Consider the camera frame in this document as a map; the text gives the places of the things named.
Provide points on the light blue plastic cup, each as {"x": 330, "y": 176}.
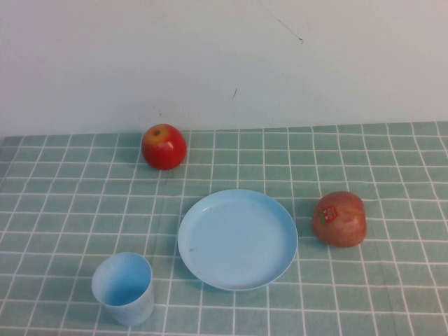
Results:
{"x": 123, "y": 301}

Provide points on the light blue round plate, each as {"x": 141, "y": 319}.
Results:
{"x": 237, "y": 241}

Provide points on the shiny red apple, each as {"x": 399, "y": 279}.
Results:
{"x": 164, "y": 148}

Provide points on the dull red apple with sticker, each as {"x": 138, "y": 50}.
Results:
{"x": 341, "y": 224}

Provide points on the green checkered tablecloth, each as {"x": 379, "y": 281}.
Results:
{"x": 70, "y": 210}

